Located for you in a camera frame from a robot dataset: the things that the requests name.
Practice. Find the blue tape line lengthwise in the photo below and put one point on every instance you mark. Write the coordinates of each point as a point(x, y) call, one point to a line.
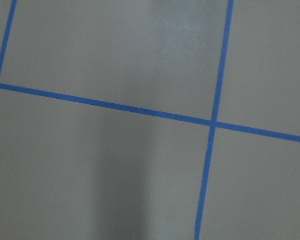
point(212, 140)

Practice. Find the blue tape line crosswise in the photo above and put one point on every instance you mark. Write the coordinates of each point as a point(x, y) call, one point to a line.
point(149, 112)

